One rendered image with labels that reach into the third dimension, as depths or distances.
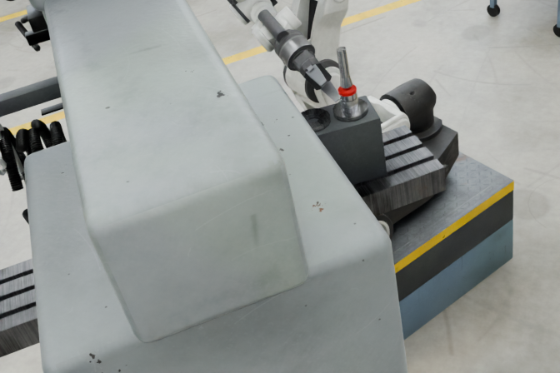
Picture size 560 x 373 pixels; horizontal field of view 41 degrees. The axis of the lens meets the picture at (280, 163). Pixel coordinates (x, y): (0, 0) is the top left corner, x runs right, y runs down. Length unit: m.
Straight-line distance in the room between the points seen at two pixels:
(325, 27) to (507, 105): 1.81
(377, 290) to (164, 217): 0.35
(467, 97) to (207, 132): 3.22
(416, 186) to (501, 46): 2.52
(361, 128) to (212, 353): 1.02
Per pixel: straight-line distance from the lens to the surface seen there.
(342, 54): 1.82
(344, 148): 1.90
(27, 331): 1.95
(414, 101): 2.70
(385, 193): 1.96
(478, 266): 2.95
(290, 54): 1.97
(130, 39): 1.11
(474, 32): 4.60
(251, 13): 2.24
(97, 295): 1.00
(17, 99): 1.35
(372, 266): 0.97
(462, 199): 2.76
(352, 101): 1.88
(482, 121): 3.83
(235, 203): 0.79
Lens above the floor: 2.22
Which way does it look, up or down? 37 degrees down
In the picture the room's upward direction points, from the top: 13 degrees counter-clockwise
